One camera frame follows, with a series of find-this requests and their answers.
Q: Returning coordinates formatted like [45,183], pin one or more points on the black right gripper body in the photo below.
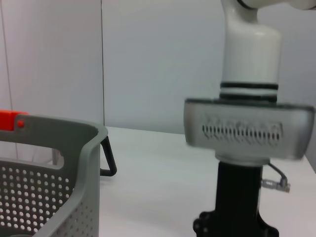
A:
[238,192]

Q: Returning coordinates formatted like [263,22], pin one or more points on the grey perforated storage basket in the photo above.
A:
[86,185]

